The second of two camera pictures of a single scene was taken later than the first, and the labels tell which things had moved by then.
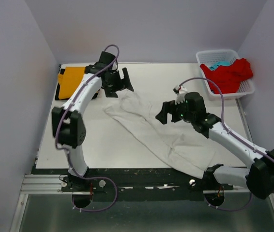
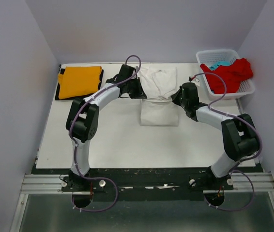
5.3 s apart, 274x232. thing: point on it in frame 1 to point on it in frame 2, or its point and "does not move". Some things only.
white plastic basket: (209, 57) does not move
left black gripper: (110, 92) to (139, 93)
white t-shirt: (177, 143) to (159, 85)
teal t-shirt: (214, 66) does not move
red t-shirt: (228, 78) does not move
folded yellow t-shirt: (68, 80) does not move
